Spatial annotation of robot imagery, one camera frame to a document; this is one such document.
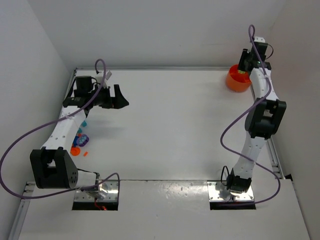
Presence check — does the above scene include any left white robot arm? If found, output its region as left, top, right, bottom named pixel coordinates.
left=29, top=76, right=129, bottom=189

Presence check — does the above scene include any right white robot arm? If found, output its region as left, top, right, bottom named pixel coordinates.
left=226, top=43, right=287, bottom=193

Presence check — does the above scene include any orange round divided container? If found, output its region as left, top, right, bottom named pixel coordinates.
left=225, top=64, right=252, bottom=93

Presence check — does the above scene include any teal lego piece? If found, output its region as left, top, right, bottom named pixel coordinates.
left=81, top=121, right=87, bottom=128

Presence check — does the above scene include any purple round lego piece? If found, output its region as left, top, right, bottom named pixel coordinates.
left=76, top=134, right=90, bottom=147

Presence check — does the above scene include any blue lego piece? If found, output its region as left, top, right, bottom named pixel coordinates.
left=72, top=135, right=79, bottom=148

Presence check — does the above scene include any orange round lego piece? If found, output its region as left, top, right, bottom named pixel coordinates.
left=70, top=147, right=81, bottom=156

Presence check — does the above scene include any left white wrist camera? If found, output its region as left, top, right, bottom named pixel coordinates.
left=95, top=70, right=112, bottom=88

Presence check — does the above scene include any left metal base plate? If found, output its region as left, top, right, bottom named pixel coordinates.
left=73, top=180, right=119, bottom=203

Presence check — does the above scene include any metal base plate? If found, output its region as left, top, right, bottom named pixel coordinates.
left=73, top=180, right=119, bottom=203
left=207, top=181, right=255, bottom=203

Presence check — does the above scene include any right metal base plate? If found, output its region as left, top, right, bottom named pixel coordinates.
left=207, top=181, right=255, bottom=203

